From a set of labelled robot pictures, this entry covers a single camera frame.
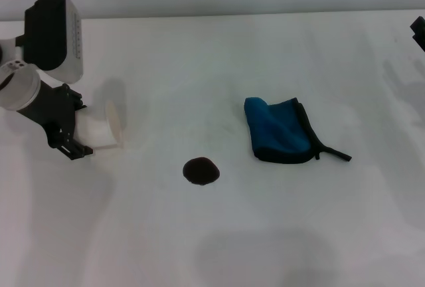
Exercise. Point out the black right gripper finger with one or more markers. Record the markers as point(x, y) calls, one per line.
point(420, 31)

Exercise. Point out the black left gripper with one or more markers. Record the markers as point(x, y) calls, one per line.
point(50, 107)

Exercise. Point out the blue rag with black trim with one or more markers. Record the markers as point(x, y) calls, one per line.
point(279, 127)

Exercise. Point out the black water stain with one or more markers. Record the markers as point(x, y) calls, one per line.
point(201, 170)

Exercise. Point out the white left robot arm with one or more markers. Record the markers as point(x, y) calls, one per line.
point(16, 91)

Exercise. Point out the translucent white plastic cup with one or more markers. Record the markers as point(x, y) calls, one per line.
point(99, 127)

